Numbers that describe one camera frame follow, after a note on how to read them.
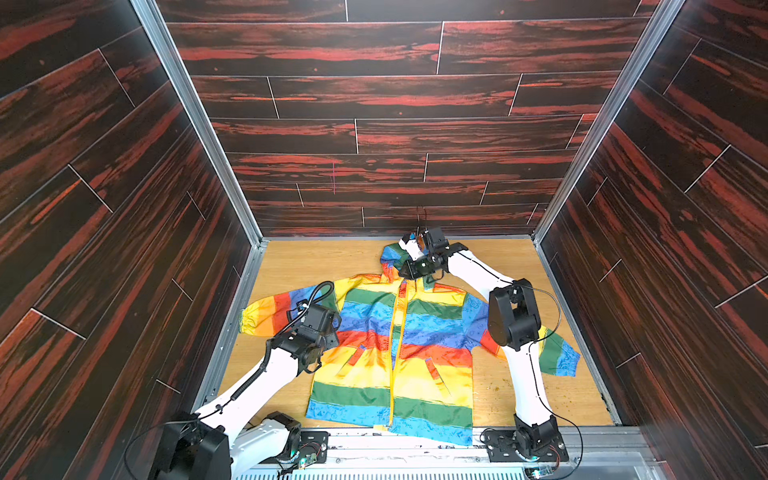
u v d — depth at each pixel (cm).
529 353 61
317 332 64
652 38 69
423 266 88
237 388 46
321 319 65
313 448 73
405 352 91
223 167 96
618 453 74
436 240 82
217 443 39
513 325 60
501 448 73
